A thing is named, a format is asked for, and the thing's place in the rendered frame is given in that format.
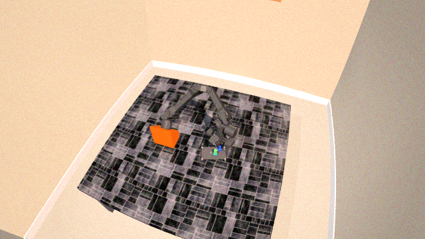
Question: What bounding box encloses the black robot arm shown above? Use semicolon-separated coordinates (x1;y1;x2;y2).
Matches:
160;83;238;146

